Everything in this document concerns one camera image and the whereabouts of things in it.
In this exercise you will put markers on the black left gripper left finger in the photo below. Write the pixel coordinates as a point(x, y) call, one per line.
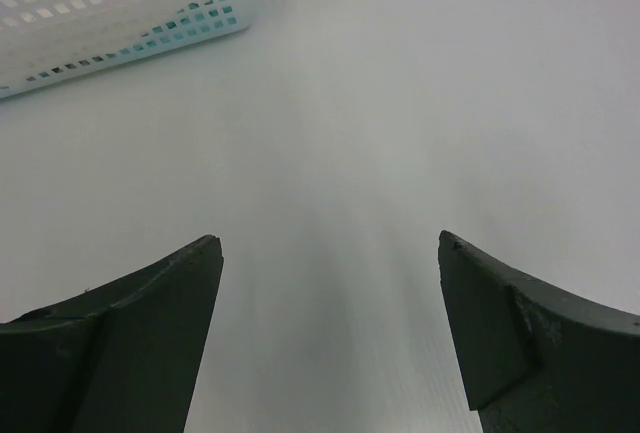
point(122, 357)

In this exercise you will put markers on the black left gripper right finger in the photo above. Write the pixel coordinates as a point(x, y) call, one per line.
point(534, 357)

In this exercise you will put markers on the white plastic laundry basket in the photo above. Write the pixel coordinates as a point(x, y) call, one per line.
point(44, 42)

